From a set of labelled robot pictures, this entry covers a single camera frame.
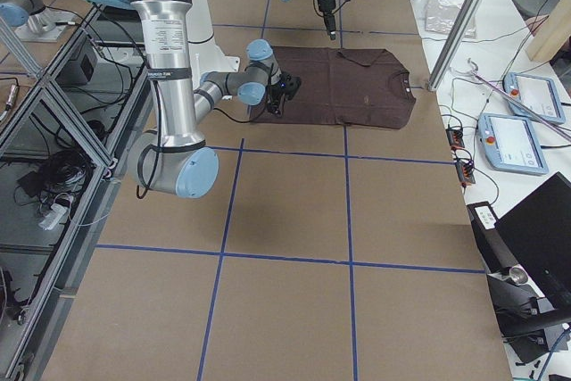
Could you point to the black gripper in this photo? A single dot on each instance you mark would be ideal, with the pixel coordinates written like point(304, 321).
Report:
point(277, 92)
point(325, 5)

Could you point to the dark brown t-shirt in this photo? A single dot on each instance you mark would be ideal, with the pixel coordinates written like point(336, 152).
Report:
point(364, 87)

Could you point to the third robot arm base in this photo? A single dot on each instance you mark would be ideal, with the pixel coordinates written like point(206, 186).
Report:
point(31, 20)

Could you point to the silver foil bag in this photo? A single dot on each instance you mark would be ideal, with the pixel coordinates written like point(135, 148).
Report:
point(440, 15)

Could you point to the upper orange connector board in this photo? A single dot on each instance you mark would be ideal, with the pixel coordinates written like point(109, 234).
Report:
point(455, 138)

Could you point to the orange connector board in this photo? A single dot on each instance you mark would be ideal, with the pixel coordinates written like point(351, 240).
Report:
point(465, 171)
point(455, 138)

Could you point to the lower orange connector board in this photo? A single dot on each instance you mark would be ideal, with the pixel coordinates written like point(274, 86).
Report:
point(465, 171)

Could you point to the lower teach pendant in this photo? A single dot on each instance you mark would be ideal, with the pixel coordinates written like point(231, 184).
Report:
point(511, 145)

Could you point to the teach pendant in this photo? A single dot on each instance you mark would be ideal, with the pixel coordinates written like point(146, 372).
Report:
point(511, 145)
point(536, 93)

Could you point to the upper teach pendant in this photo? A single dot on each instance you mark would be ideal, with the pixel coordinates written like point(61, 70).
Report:
point(536, 93)

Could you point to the wooden plank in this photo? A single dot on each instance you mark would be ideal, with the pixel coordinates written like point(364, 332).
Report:
point(553, 34)

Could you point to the white power strip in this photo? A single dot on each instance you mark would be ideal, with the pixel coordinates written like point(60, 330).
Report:
point(53, 217)

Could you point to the black stand with label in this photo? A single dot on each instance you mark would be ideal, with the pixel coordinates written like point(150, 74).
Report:
point(496, 254)

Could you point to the black laptop monitor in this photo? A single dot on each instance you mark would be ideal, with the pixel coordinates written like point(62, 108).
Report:
point(537, 232)

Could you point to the silver metal cup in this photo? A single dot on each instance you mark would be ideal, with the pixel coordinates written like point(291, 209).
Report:
point(514, 275)

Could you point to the aluminium frame post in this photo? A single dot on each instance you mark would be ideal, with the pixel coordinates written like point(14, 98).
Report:
point(452, 42)

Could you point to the aluminium frame rack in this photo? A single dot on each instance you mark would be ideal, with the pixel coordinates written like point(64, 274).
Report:
point(65, 141)

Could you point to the black box under frame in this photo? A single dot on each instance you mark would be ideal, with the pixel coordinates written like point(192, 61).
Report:
point(82, 68)

